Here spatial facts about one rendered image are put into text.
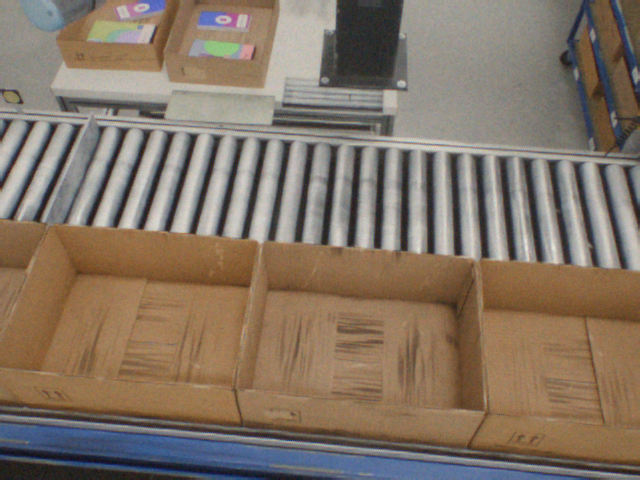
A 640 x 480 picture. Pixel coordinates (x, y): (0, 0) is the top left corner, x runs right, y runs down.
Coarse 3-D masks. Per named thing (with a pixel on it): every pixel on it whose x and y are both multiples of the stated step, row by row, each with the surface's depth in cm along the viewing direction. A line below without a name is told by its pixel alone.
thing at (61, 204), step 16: (96, 128) 171; (80, 144) 162; (96, 144) 172; (80, 160) 163; (64, 176) 155; (80, 176) 164; (64, 192) 156; (48, 208) 149; (64, 208) 156; (48, 224) 149
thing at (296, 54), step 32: (288, 0) 209; (320, 0) 209; (288, 32) 199; (320, 32) 200; (64, 64) 189; (288, 64) 190; (96, 96) 184; (128, 96) 183; (160, 96) 182; (384, 96) 183
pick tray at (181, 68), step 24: (192, 0) 202; (216, 0) 204; (240, 0) 204; (264, 0) 203; (192, 24) 200; (264, 24) 200; (168, 48) 181; (264, 48) 179; (168, 72) 182; (192, 72) 181; (216, 72) 180; (240, 72) 179; (264, 72) 182
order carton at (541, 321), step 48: (480, 288) 110; (528, 288) 120; (576, 288) 118; (624, 288) 117; (528, 336) 122; (576, 336) 123; (624, 336) 123; (528, 384) 116; (576, 384) 117; (624, 384) 117; (480, 432) 103; (528, 432) 101; (576, 432) 99; (624, 432) 97
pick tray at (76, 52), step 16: (112, 0) 206; (128, 0) 206; (176, 0) 202; (96, 16) 201; (112, 16) 201; (160, 16) 202; (64, 32) 185; (80, 32) 196; (160, 32) 185; (64, 48) 182; (80, 48) 181; (96, 48) 181; (112, 48) 181; (128, 48) 181; (144, 48) 181; (160, 48) 186; (80, 64) 186; (96, 64) 186; (112, 64) 186; (128, 64) 185; (144, 64) 185; (160, 64) 187
